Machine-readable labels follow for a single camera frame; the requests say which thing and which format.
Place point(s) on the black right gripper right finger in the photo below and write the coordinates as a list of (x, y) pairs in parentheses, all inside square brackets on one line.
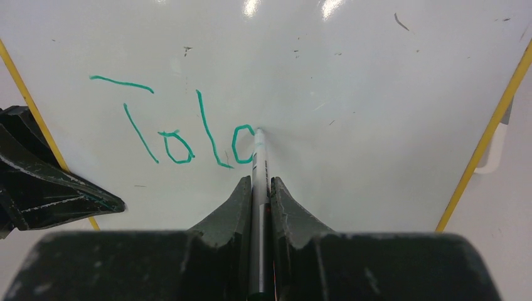
[(297, 264)]

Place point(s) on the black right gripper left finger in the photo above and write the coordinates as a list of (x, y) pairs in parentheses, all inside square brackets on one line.
[(217, 266)]

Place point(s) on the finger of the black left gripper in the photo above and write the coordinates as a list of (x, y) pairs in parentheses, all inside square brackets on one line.
[(36, 193)]

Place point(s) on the green whiteboard marker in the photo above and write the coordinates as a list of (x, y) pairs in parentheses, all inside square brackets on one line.
[(261, 267)]

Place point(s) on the yellow-framed whiteboard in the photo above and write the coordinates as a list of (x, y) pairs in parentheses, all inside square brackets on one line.
[(371, 110)]

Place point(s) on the white perforated plastic basket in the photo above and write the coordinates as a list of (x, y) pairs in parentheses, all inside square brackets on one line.
[(491, 157)]

